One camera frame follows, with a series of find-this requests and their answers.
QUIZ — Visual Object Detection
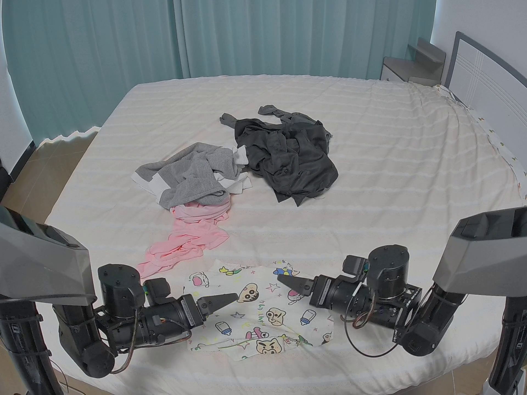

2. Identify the white printed pyjama top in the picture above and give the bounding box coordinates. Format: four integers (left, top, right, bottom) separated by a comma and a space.
181, 260, 335, 363

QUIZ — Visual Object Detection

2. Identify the pink garment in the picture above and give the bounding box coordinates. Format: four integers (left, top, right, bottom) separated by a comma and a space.
137, 200, 232, 280

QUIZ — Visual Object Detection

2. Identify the white printed pillow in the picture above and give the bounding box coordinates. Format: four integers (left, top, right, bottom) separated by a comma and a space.
469, 109, 527, 205

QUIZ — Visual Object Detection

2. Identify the grey bedside table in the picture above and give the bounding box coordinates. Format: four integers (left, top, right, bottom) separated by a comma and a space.
381, 36, 448, 86

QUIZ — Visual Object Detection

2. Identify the black garment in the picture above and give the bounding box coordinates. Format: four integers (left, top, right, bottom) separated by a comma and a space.
219, 105, 339, 207

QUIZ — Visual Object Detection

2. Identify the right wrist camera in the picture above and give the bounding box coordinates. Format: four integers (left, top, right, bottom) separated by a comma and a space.
343, 255, 368, 280

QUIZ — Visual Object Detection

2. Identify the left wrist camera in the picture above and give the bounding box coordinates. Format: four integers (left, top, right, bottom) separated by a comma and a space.
143, 277, 172, 306

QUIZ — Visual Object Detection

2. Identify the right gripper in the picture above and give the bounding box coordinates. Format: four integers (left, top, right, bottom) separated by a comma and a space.
276, 273, 372, 311

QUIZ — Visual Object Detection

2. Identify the white garment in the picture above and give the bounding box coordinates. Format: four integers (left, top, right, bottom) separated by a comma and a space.
131, 146, 253, 205

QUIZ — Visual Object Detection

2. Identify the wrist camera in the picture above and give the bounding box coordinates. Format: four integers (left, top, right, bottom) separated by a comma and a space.
343, 255, 368, 280
143, 277, 172, 306

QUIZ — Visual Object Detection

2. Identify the blue-green curtain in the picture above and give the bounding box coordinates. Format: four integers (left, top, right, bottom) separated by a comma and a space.
0, 0, 191, 146
171, 0, 439, 82

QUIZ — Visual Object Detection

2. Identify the bed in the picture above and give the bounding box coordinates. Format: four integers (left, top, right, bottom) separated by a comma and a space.
39, 31, 527, 391

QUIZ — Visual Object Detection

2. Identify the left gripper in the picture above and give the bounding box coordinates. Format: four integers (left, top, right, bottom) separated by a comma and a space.
138, 292, 239, 348

